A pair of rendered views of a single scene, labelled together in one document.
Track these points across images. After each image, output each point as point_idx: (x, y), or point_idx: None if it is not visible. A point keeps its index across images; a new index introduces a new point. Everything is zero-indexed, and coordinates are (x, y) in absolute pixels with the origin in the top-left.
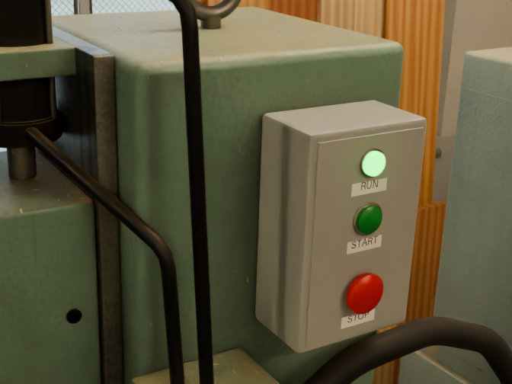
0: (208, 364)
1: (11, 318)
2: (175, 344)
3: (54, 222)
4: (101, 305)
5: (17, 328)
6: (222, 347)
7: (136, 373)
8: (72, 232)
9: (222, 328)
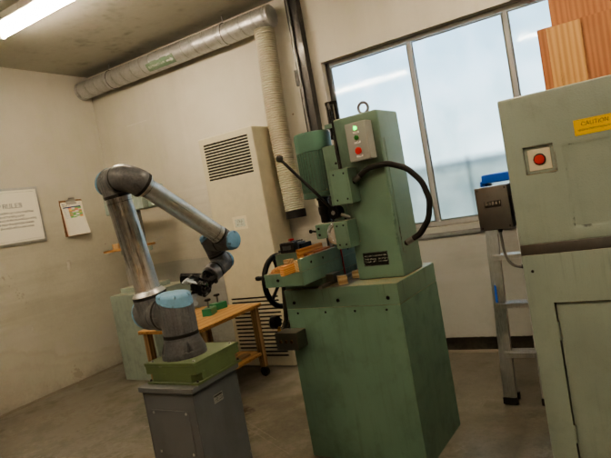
0: (339, 164)
1: (327, 163)
2: (337, 162)
3: (331, 147)
4: None
5: (328, 164)
6: (352, 166)
7: None
8: (334, 149)
9: (351, 163)
